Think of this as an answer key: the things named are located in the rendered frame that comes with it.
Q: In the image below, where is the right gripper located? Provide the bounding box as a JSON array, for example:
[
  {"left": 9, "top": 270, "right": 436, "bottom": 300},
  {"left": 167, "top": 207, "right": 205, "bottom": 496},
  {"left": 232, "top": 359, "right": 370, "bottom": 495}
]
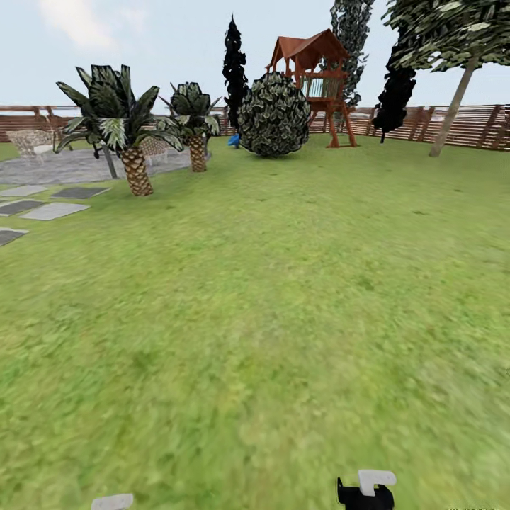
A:
[{"left": 337, "top": 477, "right": 395, "bottom": 510}]

